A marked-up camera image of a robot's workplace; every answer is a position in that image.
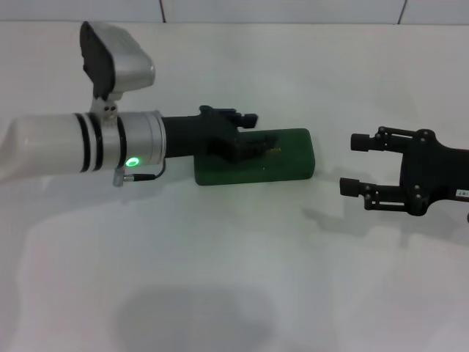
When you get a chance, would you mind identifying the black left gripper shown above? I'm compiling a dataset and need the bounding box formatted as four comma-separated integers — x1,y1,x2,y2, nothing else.
162,105,278,163

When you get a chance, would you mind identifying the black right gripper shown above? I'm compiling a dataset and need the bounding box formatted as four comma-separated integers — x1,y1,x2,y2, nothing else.
339,125,469,216

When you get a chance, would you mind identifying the green glasses case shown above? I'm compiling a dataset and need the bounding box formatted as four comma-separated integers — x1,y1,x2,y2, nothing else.
193,127,317,186

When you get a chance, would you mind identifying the black cable with silver plug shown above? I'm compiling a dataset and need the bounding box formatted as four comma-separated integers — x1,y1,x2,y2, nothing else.
112,159,168,186

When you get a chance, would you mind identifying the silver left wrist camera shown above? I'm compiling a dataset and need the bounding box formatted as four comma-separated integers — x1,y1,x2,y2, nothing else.
79,21,157,102

